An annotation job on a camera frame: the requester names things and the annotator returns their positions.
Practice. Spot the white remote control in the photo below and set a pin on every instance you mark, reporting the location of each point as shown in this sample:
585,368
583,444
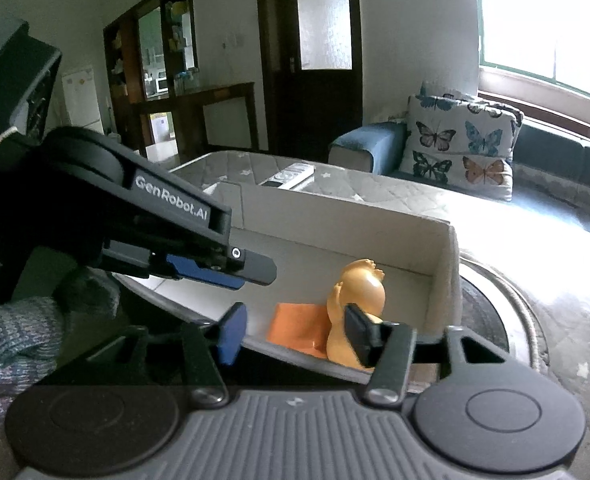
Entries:
287,176

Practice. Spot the yellow duck toy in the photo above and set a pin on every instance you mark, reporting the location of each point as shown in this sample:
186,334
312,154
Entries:
362,290

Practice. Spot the round dark tray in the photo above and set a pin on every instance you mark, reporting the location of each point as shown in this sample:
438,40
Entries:
485,310

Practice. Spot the white cardboard box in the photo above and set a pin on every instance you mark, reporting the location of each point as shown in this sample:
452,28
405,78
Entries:
350,230

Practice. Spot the window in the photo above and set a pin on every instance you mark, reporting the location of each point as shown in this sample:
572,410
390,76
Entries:
540,15

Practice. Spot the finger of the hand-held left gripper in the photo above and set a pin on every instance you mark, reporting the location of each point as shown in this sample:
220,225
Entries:
210,272

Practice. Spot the orange block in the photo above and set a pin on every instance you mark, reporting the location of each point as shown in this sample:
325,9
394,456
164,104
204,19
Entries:
295,325

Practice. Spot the dark wooden shelf cabinet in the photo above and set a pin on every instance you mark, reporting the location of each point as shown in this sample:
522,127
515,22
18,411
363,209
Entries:
125,75

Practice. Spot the black box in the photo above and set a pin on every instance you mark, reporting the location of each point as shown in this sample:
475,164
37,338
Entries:
10,75

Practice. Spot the person's left forearm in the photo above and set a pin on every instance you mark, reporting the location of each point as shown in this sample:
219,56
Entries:
17,327

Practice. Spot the blue sofa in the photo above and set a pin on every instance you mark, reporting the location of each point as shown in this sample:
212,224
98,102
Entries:
370,147

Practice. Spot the white refrigerator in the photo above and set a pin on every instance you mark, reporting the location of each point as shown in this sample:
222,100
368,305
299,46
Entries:
82,100

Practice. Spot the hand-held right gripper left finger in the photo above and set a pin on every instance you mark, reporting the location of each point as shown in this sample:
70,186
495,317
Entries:
232,332

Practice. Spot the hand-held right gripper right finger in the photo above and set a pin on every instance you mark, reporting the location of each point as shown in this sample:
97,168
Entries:
356,332

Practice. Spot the dark wooden console table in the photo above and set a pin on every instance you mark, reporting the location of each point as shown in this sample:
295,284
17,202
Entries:
195,102

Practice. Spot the butterfly print cushion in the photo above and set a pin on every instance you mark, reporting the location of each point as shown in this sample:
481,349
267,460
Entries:
455,145

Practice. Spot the dark wooden door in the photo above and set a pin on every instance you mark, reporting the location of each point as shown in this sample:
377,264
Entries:
275,35

